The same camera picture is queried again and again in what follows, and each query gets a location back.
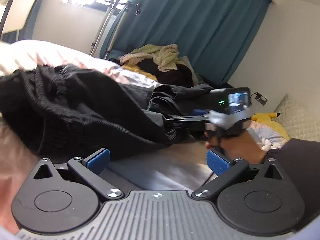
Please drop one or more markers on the person right hand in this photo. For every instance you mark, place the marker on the person right hand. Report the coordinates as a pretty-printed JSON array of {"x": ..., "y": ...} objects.
[{"x": 242, "y": 146}]

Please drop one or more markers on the white chair black frame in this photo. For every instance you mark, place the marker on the white chair black frame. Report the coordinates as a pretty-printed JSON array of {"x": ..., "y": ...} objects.
[{"x": 14, "y": 16}]

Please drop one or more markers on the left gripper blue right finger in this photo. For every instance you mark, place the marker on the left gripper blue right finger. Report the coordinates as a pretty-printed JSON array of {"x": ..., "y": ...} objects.
[{"x": 227, "y": 171}]

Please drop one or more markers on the yellow Pikachu plush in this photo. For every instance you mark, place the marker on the yellow Pikachu plush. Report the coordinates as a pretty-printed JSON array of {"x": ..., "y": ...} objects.
[{"x": 268, "y": 119}]

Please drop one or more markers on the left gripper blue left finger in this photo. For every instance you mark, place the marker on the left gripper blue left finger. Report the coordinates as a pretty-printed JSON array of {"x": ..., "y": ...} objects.
[{"x": 87, "y": 171}]

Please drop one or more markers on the white patterned blanket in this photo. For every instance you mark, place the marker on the white patterned blanket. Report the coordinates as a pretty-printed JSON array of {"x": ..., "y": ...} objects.
[{"x": 265, "y": 145}]

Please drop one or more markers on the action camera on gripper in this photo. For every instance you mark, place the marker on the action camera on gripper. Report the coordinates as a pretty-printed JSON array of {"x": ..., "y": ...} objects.
[{"x": 229, "y": 100}]

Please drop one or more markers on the black drawstring trousers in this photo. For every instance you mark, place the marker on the black drawstring trousers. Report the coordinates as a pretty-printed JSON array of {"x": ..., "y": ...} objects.
[{"x": 65, "y": 110}]

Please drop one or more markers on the wall socket with charger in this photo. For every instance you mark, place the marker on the wall socket with charger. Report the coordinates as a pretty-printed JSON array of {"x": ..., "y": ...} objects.
[{"x": 259, "y": 98}]

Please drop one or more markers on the quilted beige headboard pillow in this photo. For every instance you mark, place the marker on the quilted beige headboard pillow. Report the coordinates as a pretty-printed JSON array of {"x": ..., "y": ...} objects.
[{"x": 297, "y": 121}]

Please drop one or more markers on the black clothes pile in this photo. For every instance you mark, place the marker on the black clothes pile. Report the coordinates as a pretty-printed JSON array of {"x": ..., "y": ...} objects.
[{"x": 180, "y": 77}]

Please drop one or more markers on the beige knitted blanket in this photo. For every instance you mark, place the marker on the beige knitted blanket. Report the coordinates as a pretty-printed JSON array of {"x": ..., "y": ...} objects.
[{"x": 165, "y": 57}]

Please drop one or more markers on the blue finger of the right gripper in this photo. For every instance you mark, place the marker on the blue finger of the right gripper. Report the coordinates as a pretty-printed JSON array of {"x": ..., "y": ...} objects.
[{"x": 200, "y": 112}]

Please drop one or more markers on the pastel pink blue bedsheet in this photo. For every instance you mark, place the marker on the pastel pink blue bedsheet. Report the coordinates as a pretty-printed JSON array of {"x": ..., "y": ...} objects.
[{"x": 181, "y": 166}]

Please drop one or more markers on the teal curtain right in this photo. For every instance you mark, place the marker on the teal curtain right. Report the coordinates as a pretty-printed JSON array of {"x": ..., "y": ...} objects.
[{"x": 215, "y": 35}]

